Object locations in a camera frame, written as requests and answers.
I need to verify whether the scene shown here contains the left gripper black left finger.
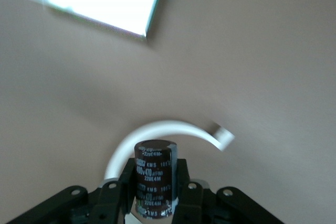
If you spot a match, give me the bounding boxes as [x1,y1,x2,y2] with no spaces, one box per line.
[5,157,138,224]

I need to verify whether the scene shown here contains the white curved plastic clamp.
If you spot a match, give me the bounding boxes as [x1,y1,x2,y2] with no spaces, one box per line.
[104,120,236,183]

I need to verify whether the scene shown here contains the brown electrolytic capacitor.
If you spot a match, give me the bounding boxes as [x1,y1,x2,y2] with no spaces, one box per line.
[133,140,180,220]

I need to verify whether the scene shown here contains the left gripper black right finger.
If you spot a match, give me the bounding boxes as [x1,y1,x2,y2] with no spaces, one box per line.
[172,157,287,224]

